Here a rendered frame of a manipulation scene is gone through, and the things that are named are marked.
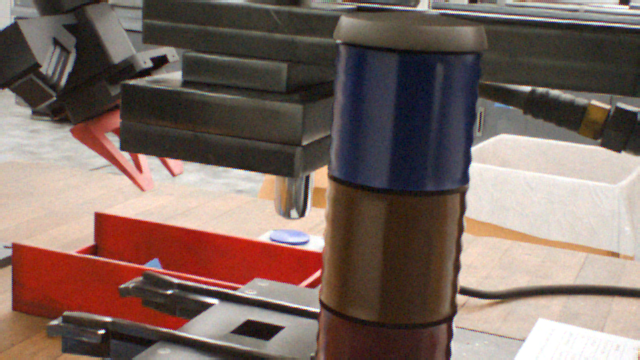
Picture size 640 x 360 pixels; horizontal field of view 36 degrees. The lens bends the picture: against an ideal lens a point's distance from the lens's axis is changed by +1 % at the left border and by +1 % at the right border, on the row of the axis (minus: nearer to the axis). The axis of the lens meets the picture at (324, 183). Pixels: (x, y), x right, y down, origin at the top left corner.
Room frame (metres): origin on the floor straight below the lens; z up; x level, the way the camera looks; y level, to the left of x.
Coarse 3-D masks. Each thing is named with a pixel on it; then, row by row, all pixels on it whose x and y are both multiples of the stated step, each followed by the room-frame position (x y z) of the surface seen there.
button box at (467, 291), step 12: (468, 288) 0.86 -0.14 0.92; (516, 288) 0.89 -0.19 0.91; (528, 288) 0.90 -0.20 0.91; (540, 288) 0.90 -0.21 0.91; (552, 288) 0.90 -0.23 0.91; (564, 288) 0.91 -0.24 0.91; (576, 288) 0.91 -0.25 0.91; (588, 288) 0.91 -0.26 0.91; (600, 288) 0.91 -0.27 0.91; (612, 288) 0.92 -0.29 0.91; (624, 288) 0.92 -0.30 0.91; (636, 288) 0.92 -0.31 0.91
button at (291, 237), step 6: (270, 234) 0.92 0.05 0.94; (276, 234) 0.92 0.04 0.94; (282, 234) 0.92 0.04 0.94; (288, 234) 0.92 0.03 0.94; (294, 234) 0.92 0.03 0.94; (300, 234) 0.92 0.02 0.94; (306, 234) 0.93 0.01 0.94; (270, 240) 0.92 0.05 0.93; (276, 240) 0.91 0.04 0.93; (282, 240) 0.91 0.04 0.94; (288, 240) 0.91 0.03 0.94; (294, 240) 0.91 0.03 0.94; (300, 240) 0.91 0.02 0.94; (306, 240) 0.91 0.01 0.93
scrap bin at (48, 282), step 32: (96, 224) 0.88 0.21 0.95; (128, 224) 0.87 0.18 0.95; (160, 224) 0.86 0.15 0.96; (32, 256) 0.77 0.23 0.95; (64, 256) 0.76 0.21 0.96; (96, 256) 0.88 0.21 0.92; (128, 256) 0.87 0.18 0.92; (160, 256) 0.86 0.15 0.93; (192, 256) 0.84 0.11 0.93; (224, 256) 0.83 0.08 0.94; (256, 256) 0.82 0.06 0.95; (288, 256) 0.81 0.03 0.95; (320, 256) 0.80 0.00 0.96; (32, 288) 0.77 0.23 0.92; (64, 288) 0.76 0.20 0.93; (96, 288) 0.75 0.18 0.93; (224, 288) 0.70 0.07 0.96; (160, 320) 0.72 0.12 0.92
